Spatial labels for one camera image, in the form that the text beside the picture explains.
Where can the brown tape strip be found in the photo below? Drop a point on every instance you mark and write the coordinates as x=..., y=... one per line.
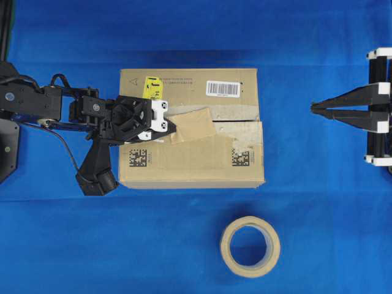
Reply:
x=192, y=126

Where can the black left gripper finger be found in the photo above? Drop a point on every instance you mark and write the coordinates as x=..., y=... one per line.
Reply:
x=159, y=135
x=171, y=127

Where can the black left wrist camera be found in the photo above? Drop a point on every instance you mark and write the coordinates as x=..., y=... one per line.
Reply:
x=95, y=176

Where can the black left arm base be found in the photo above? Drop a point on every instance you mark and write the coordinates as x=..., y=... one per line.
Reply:
x=10, y=134

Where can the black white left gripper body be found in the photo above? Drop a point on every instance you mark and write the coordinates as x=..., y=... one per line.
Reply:
x=131, y=120

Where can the brown cardboard box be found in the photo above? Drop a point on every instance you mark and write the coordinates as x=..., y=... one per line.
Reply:
x=233, y=158

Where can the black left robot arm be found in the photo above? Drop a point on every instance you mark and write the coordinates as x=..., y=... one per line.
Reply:
x=53, y=106

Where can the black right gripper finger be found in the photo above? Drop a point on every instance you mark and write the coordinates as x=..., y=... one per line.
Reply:
x=369, y=95
x=371, y=121

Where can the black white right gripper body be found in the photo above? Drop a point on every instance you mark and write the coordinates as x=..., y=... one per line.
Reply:
x=379, y=142

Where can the brown packing tape roll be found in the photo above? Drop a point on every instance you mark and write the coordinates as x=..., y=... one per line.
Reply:
x=272, y=253

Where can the blue table cloth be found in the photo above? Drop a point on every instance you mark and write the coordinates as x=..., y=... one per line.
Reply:
x=330, y=209

